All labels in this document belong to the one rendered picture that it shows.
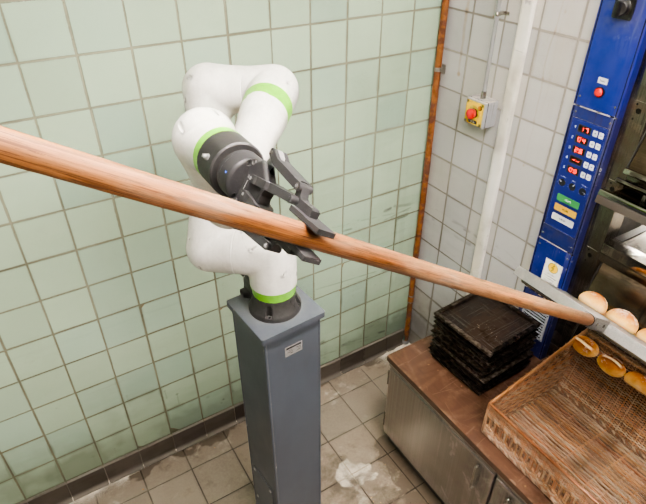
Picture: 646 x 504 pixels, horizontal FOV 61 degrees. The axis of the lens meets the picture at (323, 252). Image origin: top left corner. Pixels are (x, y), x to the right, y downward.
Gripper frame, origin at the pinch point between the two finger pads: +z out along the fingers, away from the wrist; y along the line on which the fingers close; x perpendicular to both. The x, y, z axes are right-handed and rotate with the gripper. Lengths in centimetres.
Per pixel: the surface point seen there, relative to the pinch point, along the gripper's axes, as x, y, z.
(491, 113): -129, -40, -86
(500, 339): -143, 30, -40
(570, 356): -164, 23, -24
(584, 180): -134, -32, -43
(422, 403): -138, 68, -49
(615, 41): -110, -69, -46
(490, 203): -149, -10, -79
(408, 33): -104, -51, -121
